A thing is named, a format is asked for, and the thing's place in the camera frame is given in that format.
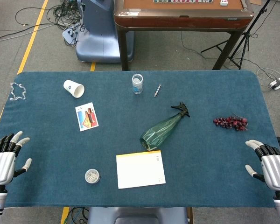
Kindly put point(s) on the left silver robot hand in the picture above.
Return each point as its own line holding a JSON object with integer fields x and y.
{"x": 1, "y": 165}

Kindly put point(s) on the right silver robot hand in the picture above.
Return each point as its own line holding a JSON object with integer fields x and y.
{"x": 276, "y": 170}

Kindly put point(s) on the green spray bottle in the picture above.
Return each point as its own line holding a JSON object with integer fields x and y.
{"x": 157, "y": 134}

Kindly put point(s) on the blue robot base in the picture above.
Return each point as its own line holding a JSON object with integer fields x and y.
{"x": 98, "y": 39}

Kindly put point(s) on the red grape bunch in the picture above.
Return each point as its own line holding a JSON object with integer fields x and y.
{"x": 233, "y": 123}

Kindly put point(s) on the blue table cloth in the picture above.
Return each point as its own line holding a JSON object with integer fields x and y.
{"x": 196, "y": 163}

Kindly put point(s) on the round clear pin box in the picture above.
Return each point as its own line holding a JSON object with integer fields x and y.
{"x": 92, "y": 176}

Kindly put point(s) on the picture card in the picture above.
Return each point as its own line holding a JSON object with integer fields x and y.
{"x": 86, "y": 116}

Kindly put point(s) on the white paper cup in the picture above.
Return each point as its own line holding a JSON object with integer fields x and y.
{"x": 71, "y": 88}

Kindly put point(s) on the white notepad yellow edge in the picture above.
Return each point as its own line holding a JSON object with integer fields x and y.
{"x": 140, "y": 170}

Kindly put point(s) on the black tripod stand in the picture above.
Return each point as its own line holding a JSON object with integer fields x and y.
{"x": 247, "y": 35}

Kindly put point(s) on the silver metal drill bit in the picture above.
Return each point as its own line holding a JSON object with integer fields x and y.
{"x": 157, "y": 90}

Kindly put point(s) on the grey robot torso base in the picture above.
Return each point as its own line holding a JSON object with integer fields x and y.
{"x": 135, "y": 215}

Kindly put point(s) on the grey power strip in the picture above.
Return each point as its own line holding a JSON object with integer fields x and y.
{"x": 68, "y": 35}

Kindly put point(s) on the clear plastic cup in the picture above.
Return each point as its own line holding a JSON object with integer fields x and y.
{"x": 137, "y": 86}

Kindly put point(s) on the single white mahjong tile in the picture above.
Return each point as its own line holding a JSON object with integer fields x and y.
{"x": 224, "y": 2}

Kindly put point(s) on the brown mahjong table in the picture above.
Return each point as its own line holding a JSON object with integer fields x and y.
{"x": 182, "y": 19}

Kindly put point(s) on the row of face-up mahjong tiles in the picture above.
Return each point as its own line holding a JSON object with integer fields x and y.
{"x": 182, "y": 1}

